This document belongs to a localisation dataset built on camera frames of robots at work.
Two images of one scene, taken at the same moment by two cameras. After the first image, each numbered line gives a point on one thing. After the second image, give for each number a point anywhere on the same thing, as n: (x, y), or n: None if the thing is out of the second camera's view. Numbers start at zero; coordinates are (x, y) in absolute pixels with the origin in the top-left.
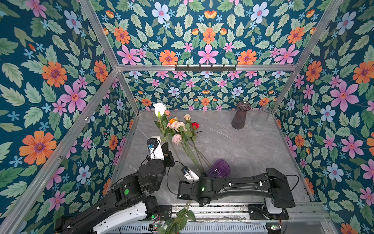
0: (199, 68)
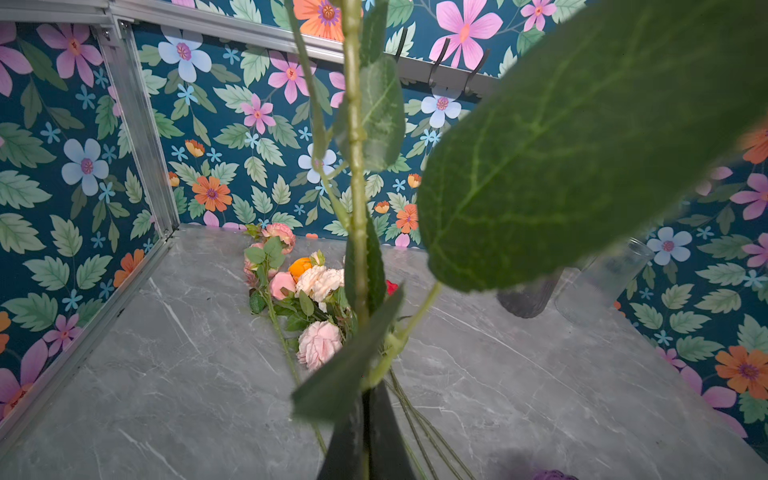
0: (457, 82)
